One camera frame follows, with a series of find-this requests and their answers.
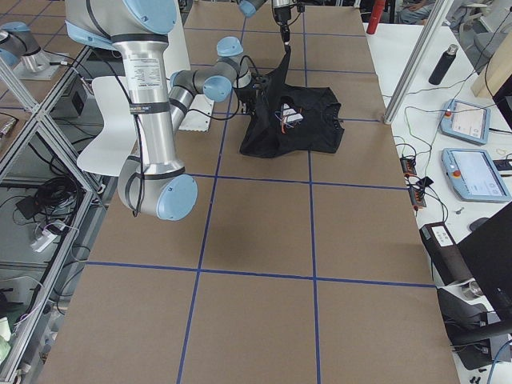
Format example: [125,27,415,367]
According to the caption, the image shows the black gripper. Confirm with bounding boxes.
[272,6,291,44]
[236,78,266,116]

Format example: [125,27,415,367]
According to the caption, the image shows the black t-shirt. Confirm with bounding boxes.
[239,46,344,158]

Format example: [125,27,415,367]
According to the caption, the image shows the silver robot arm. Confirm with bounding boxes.
[66,1,250,221]
[238,0,297,46]

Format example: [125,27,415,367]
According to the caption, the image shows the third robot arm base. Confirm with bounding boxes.
[1,22,60,81]

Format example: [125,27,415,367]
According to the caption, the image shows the red water bottle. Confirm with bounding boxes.
[366,0,386,34]

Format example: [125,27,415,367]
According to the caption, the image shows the white plastic chair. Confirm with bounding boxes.
[77,76,136,177]

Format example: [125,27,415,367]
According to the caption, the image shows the black water bottle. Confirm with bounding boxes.
[428,44,458,86]

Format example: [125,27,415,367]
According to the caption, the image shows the upper blue teach pendant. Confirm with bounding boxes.
[440,99,490,146]

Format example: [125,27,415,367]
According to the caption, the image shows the blue teach pendant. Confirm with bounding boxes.
[440,99,490,146]
[441,148,511,203]

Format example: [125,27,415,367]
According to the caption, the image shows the lower blue teach pendant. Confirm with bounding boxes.
[441,148,511,203]

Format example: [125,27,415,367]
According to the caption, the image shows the black computer mouse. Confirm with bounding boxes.
[468,217,489,232]

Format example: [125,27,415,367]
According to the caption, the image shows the black monitor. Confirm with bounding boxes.
[458,204,511,320]

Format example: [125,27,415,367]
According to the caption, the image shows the aluminium frame post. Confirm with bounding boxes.
[383,0,453,125]

